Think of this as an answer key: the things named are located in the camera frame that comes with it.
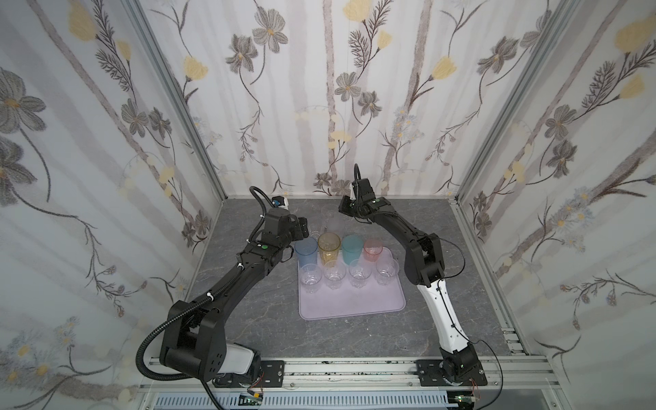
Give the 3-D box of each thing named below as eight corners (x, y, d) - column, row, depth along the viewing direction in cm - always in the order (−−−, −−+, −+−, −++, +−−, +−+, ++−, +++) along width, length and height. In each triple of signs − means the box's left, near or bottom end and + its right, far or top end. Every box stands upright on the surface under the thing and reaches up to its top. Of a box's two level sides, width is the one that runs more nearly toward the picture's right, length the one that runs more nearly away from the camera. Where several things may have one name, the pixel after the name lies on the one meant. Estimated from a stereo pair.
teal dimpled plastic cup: (342, 271, 97) (343, 258, 90) (342, 247, 104) (343, 234, 97) (362, 271, 97) (364, 259, 90) (360, 247, 104) (362, 234, 97)
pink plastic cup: (360, 258, 101) (362, 245, 94) (368, 248, 105) (371, 234, 97) (373, 267, 99) (377, 254, 92) (381, 256, 102) (385, 243, 95)
